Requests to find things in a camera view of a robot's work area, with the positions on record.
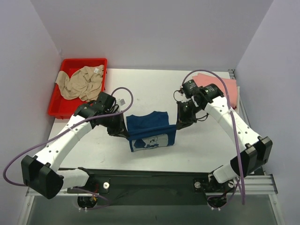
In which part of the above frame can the blue t-shirt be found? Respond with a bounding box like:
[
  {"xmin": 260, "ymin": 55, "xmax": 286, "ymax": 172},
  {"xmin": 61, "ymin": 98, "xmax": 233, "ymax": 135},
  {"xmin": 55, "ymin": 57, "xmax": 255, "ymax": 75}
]
[{"xmin": 126, "ymin": 111, "xmax": 176, "ymax": 152}]

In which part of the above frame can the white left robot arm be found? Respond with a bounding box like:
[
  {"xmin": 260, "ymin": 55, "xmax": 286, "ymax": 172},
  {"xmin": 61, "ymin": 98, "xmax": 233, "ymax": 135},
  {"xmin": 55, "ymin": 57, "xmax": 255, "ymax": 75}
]
[{"xmin": 21, "ymin": 92, "xmax": 129, "ymax": 199}]

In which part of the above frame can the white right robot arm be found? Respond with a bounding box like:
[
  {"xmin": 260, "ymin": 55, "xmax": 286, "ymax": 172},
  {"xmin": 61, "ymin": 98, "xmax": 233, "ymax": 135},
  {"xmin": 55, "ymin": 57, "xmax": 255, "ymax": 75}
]
[{"xmin": 176, "ymin": 80, "xmax": 273, "ymax": 191}]

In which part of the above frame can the folded pink t-shirt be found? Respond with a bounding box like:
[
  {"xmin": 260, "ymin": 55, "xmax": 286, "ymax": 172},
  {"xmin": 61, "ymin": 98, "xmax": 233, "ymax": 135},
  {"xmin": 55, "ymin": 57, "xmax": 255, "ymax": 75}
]
[{"xmin": 191, "ymin": 73, "xmax": 239, "ymax": 110}]

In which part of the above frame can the beige t-shirt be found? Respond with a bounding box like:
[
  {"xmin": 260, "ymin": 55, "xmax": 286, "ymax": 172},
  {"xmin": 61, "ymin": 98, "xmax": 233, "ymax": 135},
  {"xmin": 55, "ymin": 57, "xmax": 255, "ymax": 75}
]
[{"xmin": 56, "ymin": 65, "xmax": 104, "ymax": 102}]

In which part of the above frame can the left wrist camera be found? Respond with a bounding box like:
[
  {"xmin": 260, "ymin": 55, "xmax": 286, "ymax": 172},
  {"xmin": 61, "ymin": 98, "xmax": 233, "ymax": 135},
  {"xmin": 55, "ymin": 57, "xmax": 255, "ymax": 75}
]
[{"xmin": 95, "ymin": 92, "xmax": 125, "ymax": 113}]

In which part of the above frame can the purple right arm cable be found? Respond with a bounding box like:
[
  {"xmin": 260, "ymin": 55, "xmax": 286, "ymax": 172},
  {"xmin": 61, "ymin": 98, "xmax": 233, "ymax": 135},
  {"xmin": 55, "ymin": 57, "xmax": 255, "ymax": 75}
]
[{"xmin": 181, "ymin": 69, "xmax": 247, "ymax": 210}]

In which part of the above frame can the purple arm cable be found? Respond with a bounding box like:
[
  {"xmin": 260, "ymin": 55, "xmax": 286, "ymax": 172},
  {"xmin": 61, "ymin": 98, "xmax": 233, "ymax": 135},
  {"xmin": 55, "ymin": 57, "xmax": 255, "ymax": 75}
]
[
  {"xmin": 181, "ymin": 69, "xmax": 247, "ymax": 210},
  {"xmin": 2, "ymin": 87, "xmax": 134, "ymax": 210}
]

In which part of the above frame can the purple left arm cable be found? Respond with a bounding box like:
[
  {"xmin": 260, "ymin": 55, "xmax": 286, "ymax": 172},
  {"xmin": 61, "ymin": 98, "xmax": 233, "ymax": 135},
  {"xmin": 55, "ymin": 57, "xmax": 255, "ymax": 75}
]
[{"xmin": 2, "ymin": 87, "xmax": 134, "ymax": 210}]

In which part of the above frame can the aluminium frame rail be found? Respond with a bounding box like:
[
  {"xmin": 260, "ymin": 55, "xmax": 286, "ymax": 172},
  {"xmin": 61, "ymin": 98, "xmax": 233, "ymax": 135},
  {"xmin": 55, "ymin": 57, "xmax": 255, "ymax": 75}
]
[{"xmin": 21, "ymin": 78, "xmax": 273, "ymax": 210}]

